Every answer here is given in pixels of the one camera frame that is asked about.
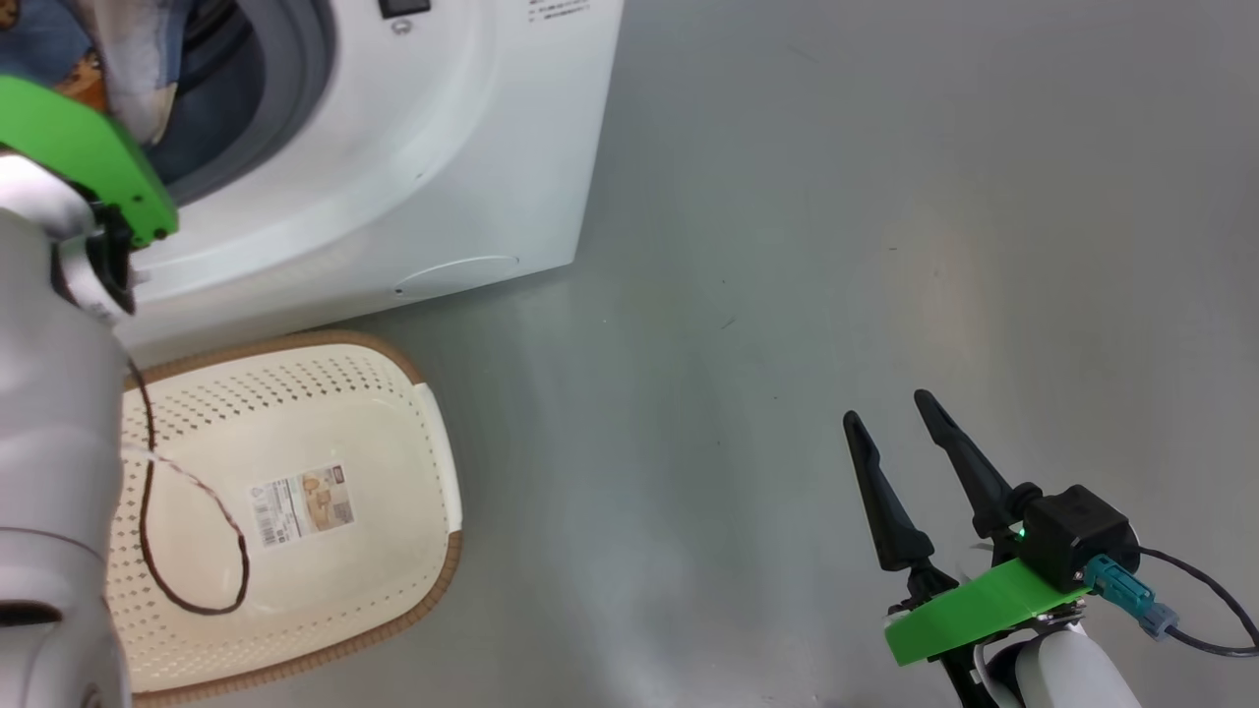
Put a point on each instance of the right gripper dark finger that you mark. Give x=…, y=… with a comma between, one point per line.
x=969, y=462
x=885, y=501

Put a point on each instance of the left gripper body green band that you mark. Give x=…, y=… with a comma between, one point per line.
x=79, y=138

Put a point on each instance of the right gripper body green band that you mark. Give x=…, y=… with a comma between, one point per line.
x=984, y=605

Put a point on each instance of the cream white garment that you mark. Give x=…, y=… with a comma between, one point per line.
x=133, y=59

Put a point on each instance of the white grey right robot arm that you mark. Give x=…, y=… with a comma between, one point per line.
x=1067, y=674

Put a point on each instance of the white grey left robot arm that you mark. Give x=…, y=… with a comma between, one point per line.
x=49, y=442

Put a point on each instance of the white front-load washing machine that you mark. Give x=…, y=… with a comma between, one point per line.
x=393, y=177

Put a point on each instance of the black door lock slot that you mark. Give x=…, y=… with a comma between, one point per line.
x=403, y=7

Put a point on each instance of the round white filter cover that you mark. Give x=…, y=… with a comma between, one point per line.
x=462, y=275

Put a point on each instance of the basket product label sticker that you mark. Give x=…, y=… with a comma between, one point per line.
x=300, y=506

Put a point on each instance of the cream laundry basket brown rim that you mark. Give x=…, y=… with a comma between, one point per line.
x=325, y=610

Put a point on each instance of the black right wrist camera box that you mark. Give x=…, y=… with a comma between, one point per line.
x=1077, y=531

